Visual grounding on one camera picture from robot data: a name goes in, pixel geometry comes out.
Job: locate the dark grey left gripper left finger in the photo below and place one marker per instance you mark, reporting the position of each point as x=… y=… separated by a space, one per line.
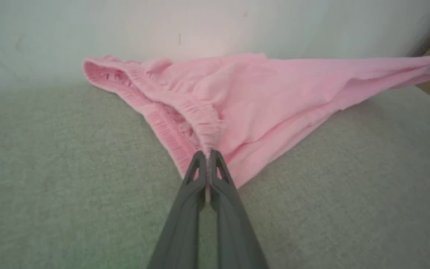
x=185 y=224

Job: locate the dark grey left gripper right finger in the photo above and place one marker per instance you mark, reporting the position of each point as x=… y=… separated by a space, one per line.
x=233 y=231

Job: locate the pink cloth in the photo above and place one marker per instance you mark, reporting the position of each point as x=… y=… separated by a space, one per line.
x=259 y=97

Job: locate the grey-green fabric sofa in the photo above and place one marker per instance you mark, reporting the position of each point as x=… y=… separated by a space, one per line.
x=50 y=186

